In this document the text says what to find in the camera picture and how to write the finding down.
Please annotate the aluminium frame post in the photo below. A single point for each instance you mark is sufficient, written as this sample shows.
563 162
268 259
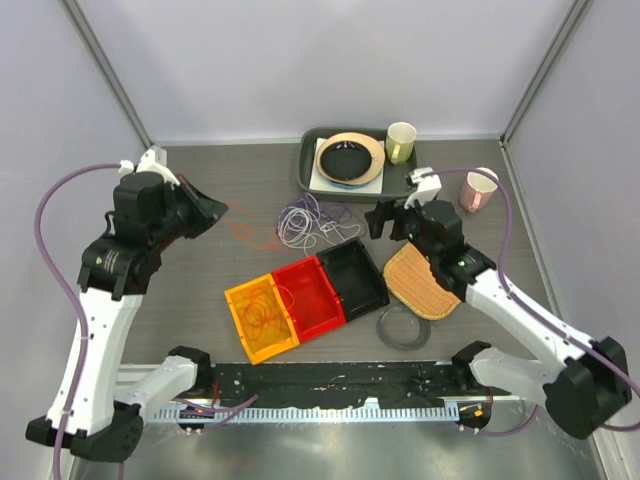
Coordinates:
560 40
86 33

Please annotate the white paper sheet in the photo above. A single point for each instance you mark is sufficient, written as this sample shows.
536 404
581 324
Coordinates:
373 184

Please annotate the aluminium front rail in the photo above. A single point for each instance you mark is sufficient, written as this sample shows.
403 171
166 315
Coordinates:
196 411

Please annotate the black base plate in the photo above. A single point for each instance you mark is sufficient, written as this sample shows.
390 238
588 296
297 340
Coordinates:
340 385

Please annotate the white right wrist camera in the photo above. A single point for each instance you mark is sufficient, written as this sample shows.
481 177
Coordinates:
425 184

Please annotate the aluminium frame post left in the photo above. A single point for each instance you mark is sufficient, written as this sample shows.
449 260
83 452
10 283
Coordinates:
86 33

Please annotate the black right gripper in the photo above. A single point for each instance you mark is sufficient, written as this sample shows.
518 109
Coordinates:
384 212

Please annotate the woven orange basket tray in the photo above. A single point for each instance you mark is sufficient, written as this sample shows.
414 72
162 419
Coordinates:
409 278

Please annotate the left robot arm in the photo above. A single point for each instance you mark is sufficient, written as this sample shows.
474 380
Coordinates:
88 418

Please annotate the blue plate under plate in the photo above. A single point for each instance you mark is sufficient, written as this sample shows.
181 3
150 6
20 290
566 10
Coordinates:
345 184

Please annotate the aluminium frame post right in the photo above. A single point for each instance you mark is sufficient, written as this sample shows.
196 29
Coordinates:
560 40

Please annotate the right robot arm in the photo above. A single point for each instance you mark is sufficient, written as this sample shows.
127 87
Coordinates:
580 382

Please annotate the black plastic bin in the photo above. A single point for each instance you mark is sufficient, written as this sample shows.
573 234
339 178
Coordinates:
355 278

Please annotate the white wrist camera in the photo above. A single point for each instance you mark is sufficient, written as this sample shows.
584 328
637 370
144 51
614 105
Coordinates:
154 160
425 184

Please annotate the yellow plastic bin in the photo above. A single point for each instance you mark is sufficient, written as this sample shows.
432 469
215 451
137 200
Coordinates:
264 326

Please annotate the red plastic bin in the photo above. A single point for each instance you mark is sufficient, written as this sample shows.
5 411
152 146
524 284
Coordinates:
310 299

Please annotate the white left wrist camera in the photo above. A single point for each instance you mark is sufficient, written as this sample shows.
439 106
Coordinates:
154 160

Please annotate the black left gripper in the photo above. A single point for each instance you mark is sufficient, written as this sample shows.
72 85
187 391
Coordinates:
206 209

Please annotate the pink mug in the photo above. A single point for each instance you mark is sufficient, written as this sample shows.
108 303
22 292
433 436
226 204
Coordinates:
477 189

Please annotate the green mug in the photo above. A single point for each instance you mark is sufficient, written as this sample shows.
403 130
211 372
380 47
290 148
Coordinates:
399 143

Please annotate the dark green tray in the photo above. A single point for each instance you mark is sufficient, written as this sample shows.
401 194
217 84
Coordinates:
391 181

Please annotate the tan rimmed black plate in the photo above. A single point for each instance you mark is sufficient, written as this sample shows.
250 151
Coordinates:
344 158

